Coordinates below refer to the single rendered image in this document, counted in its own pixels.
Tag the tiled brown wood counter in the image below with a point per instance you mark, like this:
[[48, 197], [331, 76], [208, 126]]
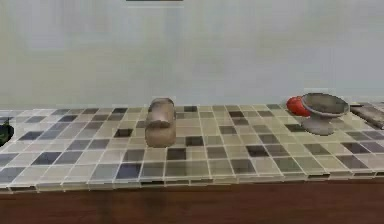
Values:
[[200, 173]]

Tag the red tomato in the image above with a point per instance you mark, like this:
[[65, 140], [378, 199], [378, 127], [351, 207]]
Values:
[[295, 106]]

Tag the grey brown flat board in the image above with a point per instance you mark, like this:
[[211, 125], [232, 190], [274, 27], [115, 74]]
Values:
[[370, 113]]

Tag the brown bread loaf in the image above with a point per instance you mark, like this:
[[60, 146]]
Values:
[[160, 125]]

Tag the dark green round object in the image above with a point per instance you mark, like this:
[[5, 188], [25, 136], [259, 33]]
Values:
[[4, 132]]

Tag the grey footed bowl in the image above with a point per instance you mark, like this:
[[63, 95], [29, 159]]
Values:
[[321, 110]]

